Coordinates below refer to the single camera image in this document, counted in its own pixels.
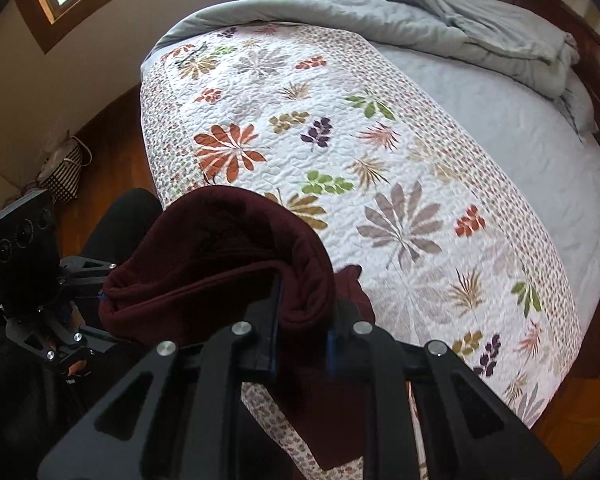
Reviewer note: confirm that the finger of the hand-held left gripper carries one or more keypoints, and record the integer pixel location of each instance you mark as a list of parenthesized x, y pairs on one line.
[(97, 342), (87, 270)]

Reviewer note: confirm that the grey-blue pillow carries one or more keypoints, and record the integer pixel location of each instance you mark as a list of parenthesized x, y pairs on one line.
[(580, 110)]

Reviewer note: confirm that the light blue comforter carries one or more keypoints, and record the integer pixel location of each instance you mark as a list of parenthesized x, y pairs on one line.
[(405, 15)]

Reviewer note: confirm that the floral quilted bedspread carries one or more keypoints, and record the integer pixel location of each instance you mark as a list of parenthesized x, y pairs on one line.
[(380, 160)]

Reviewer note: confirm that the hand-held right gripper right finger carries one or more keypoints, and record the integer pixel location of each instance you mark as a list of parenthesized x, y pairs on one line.
[(395, 390)]

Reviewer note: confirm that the striped bag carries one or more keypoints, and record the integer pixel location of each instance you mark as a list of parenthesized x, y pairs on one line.
[(65, 170)]

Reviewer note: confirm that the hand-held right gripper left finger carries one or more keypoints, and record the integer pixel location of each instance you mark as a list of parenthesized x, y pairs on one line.
[(220, 385)]

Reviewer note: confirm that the maroon pants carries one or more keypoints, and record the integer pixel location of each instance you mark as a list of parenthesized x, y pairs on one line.
[(220, 240)]

